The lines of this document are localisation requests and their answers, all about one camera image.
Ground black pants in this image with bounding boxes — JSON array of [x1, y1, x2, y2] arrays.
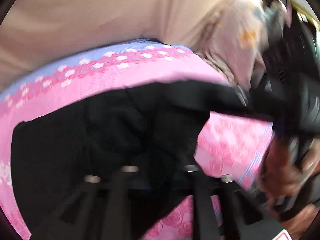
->
[[11, 80, 266, 239]]

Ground person right forearm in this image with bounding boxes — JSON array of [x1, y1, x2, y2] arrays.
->
[[268, 199, 319, 240]]

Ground person right hand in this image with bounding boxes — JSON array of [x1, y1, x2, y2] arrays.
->
[[258, 138, 312, 198]]

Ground pink rose bed sheet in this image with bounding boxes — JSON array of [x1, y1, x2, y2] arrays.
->
[[1, 39, 272, 239]]

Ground beige fabric cover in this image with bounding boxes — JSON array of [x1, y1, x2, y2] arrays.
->
[[1, 0, 220, 88]]

